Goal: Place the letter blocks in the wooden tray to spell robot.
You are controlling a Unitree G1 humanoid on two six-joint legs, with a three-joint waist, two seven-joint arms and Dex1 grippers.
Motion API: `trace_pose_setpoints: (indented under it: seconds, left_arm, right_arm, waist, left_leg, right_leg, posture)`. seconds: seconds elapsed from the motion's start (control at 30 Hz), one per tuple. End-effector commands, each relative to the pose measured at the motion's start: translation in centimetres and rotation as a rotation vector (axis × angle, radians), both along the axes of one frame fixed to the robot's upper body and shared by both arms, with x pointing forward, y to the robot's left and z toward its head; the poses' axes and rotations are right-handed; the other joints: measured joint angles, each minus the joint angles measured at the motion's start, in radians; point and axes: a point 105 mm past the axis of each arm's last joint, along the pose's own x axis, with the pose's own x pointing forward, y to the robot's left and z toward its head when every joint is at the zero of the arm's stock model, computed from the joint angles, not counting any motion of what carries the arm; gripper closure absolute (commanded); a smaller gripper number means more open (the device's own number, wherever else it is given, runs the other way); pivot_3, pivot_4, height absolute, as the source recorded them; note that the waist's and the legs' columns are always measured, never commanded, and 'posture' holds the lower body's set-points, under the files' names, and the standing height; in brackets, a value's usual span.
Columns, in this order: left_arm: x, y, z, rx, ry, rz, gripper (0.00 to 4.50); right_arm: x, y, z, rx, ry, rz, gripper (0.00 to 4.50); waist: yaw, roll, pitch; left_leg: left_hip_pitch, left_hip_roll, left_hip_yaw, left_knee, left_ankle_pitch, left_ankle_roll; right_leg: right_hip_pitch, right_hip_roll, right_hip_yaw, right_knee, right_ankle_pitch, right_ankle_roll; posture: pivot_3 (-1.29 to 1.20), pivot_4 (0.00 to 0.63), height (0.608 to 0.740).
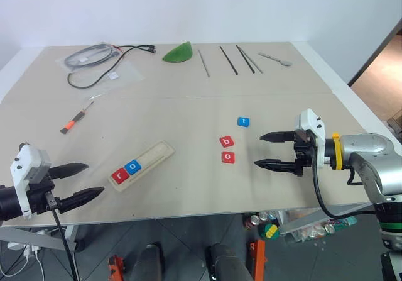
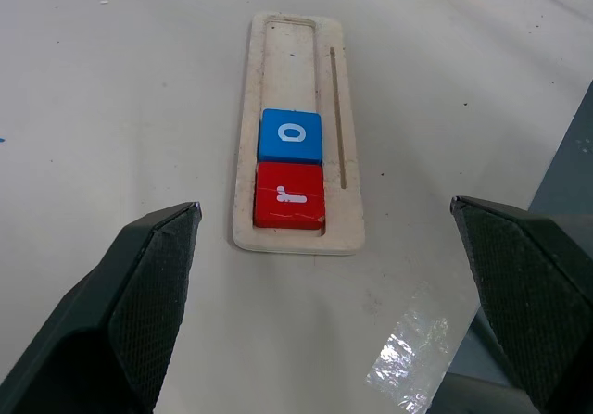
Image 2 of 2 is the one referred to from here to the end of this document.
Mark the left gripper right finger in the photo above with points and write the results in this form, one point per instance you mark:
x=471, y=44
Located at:
x=533, y=293

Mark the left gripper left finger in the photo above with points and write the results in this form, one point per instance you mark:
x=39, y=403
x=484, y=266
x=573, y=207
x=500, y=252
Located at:
x=116, y=321

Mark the red letter tile r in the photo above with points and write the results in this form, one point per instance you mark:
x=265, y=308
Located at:
x=289, y=196

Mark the blue letter tile o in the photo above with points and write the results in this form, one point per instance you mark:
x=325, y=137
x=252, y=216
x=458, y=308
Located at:
x=289, y=134

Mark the pale wooden letter tray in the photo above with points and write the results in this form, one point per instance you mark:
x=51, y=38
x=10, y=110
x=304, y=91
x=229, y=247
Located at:
x=289, y=66

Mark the clear tape piece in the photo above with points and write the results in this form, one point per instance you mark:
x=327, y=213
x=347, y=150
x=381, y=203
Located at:
x=407, y=349

